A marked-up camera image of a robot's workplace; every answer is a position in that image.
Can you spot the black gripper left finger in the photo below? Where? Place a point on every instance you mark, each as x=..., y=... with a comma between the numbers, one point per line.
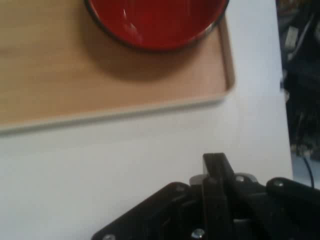
x=150, y=215

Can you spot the red bowl with black rim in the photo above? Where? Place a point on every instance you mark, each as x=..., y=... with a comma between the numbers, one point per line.
x=160, y=22

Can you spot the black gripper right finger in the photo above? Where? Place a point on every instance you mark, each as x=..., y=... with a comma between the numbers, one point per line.
x=270, y=212

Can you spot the light wooden tray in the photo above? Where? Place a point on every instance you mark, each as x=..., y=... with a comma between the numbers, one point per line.
x=50, y=75

